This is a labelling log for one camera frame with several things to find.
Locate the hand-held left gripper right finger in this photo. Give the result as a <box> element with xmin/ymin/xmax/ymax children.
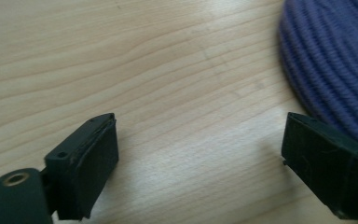
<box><xmin>281</xmin><ymin>111</ymin><xmax>358</xmax><ymax>220</ymax></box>

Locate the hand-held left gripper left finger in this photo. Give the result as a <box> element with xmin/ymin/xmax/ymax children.
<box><xmin>44</xmin><ymin>112</ymin><xmax>119</xmax><ymax>221</ymax></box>

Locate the purple knitted cloth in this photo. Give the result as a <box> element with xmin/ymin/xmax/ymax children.
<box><xmin>279</xmin><ymin>0</ymin><xmax>358</xmax><ymax>153</ymax></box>

